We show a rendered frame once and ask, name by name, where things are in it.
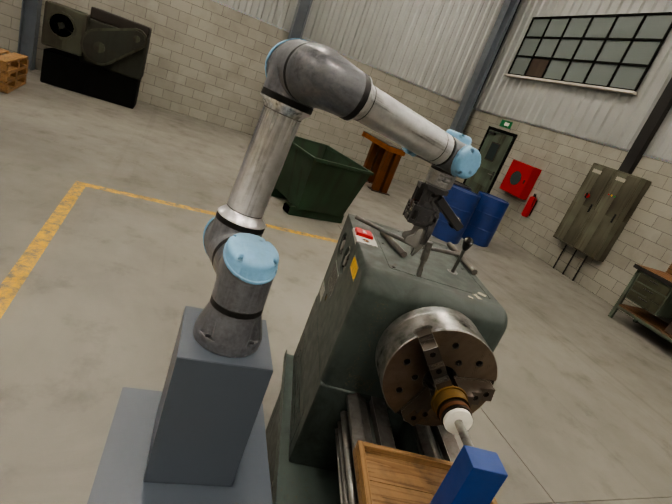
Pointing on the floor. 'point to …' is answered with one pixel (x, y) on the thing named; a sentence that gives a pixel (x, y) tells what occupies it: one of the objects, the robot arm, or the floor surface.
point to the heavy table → (381, 162)
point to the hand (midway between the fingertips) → (415, 251)
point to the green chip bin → (318, 181)
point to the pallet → (12, 70)
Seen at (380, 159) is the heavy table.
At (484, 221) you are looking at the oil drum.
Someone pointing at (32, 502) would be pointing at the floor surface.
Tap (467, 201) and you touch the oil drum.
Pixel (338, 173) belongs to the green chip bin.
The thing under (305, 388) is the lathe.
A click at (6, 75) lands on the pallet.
